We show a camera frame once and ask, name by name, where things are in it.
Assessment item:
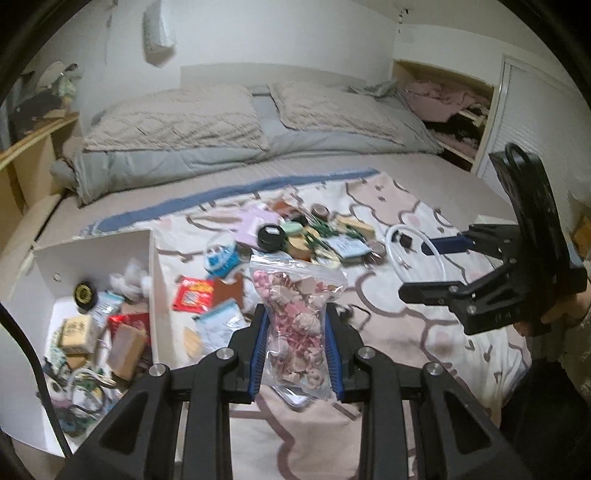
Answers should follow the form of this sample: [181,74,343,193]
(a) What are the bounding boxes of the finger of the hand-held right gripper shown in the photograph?
[397,265,520,320]
[422,223,523,260]

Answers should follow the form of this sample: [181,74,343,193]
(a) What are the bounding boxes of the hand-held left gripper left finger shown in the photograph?
[59,316,269,480]

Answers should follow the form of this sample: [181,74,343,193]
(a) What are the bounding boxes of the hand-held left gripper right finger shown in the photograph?
[323,308,533,480]

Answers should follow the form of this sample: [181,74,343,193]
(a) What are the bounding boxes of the clear bag of pink pieces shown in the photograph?
[249,254,348,403]

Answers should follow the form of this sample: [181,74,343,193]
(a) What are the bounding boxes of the white ring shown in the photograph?
[385,224,448,283]

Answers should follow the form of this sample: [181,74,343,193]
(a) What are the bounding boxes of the round black tin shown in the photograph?
[73,281,99,308]

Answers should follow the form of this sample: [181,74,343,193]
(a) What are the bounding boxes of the white cardboard box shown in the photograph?
[0,229,161,459]

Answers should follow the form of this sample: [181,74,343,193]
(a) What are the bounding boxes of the person's right hand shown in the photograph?
[512,287,591,341]

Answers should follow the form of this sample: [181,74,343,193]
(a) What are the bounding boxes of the white and blue packet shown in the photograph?
[193,299,248,357]

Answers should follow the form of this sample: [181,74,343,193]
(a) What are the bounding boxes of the clear plastic tray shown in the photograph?
[271,384,313,410]

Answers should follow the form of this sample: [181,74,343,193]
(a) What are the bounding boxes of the printed blanket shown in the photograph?
[78,167,532,480]

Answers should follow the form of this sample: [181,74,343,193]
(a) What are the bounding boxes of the brown leather card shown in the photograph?
[213,272,246,308]

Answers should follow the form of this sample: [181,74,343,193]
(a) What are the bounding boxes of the red snack packet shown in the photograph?
[171,275,216,315]

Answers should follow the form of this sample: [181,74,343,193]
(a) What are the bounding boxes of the clear packet with blue print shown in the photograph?
[203,231,241,278]

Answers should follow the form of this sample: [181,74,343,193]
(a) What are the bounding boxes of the blue face mask packet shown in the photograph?
[331,236,373,260]

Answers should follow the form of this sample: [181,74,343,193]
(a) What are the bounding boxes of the round wooden box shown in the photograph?
[288,233,320,260]

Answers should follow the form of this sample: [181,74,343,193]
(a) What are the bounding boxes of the black round jar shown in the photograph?
[257,224,288,253]

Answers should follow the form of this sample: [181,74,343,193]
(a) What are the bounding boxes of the white louvred door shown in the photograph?
[475,54,591,217]

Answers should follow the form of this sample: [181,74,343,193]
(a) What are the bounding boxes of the brown cardboard box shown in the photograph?
[106,323,149,382]

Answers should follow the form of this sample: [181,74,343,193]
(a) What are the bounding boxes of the lilac pouch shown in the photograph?
[235,205,278,246]

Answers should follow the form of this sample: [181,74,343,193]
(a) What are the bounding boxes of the dark clothing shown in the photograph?
[500,354,591,480]

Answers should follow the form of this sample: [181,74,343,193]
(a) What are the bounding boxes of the pink clothes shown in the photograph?
[400,78,491,121]

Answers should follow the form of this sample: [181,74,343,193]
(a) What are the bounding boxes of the white lace cloth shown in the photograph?
[108,258,153,301]

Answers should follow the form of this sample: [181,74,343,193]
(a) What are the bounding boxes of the beige rectangular box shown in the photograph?
[59,314,100,356]

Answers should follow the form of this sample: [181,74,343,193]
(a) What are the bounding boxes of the beige textured pillow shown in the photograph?
[268,81,403,145]
[83,84,271,153]

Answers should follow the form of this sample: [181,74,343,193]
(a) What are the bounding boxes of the wooden bedside shelf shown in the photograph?
[0,111,80,217]

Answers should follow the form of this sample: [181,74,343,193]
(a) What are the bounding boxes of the green plant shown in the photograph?
[28,61,84,109]

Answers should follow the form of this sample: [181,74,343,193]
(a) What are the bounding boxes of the wooden wall niche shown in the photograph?
[392,59,496,163]

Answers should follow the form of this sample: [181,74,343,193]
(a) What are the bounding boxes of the black cable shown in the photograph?
[0,306,75,459]

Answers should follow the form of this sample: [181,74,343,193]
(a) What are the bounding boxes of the white wall bag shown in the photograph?
[143,6,179,64]

